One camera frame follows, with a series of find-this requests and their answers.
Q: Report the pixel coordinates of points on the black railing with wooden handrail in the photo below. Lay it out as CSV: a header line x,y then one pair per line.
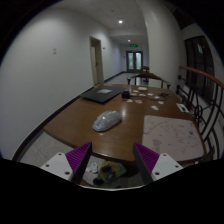
x,y
203,75

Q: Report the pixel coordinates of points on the small white card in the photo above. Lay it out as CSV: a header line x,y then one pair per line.
x,y
155,107

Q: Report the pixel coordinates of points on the dark framed window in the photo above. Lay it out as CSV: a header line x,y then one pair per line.
x,y
198,66

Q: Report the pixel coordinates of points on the yellow-green bag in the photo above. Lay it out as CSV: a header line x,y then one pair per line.
x,y
115,170

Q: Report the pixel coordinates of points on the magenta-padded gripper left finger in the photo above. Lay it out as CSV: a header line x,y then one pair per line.
x,y
78,156

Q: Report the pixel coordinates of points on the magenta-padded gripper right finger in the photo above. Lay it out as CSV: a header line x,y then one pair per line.
x,y
146,158

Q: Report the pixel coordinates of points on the glass double door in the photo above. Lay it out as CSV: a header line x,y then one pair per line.
x,y
134,61

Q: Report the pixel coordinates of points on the black closed laptop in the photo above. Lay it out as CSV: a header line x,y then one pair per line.
x,y
101,94

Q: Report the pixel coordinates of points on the round ceiling light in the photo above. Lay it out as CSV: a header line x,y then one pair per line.
x,y
120,21

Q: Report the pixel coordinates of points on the small black box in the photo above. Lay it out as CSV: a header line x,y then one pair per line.
x,y
126,94

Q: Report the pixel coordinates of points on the black scissors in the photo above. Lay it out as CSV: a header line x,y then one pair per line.
x,y
163,95

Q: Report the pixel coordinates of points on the wooden armchair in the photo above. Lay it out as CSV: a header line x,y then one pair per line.
x,y
149,76

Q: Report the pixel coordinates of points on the green exit sign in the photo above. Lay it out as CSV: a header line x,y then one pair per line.
x,y
133,45

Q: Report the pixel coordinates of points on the white paper card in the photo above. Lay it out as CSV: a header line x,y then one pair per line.
x,y
142,88

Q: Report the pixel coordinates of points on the side door in wall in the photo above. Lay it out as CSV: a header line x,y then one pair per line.
x,y
96,61

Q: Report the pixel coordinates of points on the pale printed mouse pad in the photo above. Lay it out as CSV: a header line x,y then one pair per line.
x,y
171,136

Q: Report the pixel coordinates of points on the white wall switch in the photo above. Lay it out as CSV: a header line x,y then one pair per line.
x,y
54,51

